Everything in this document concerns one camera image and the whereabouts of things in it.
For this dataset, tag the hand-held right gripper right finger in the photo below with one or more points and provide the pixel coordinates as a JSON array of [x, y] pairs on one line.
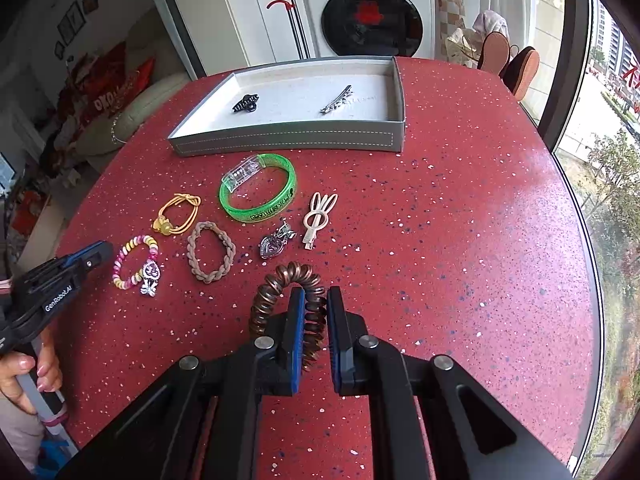
[[334, 335]]

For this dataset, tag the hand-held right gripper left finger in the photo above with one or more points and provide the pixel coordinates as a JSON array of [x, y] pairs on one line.
[[299, 330]]

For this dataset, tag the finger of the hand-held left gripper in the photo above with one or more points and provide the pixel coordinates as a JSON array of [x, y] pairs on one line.
[[80, 255], [97, 262]]

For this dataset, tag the silver heart hair clip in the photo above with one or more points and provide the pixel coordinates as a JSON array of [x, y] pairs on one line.
[[270, 247]]

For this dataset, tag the beige rabbit hair clip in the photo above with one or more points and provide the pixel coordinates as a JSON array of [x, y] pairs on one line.
[[309, 232]]

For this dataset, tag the grey jewelry tray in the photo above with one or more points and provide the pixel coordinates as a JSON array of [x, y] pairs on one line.
[[280, 142]]

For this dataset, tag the person's left hand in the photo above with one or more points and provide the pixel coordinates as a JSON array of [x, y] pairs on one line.
[[20, 375]]

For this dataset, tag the red printed blanket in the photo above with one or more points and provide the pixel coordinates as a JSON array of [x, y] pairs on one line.
[[105, 95]]

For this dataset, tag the cream sofa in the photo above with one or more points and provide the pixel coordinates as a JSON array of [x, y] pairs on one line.
[[150, 95]]

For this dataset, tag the red cushion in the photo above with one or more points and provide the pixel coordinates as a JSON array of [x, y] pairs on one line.
[[145, 75]]

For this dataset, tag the black claw hair clip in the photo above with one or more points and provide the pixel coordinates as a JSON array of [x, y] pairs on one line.
[[245, 103]]

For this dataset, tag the white cabinet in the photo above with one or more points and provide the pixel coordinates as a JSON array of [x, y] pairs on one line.
[[240, 10]]

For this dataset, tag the beige bag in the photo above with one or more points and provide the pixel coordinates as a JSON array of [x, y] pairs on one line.
[[462, 47]]

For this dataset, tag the pink cloth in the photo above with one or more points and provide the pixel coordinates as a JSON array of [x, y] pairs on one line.
[[492, 25]]

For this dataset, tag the small picture frame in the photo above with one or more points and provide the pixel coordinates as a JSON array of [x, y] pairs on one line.
[[90, 1], [59, 49]]

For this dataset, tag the large picture frame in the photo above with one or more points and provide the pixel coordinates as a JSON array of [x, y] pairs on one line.
[[71, 22]]

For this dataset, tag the black window frame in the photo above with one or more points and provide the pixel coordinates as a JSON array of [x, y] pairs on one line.
[[570, 60]]

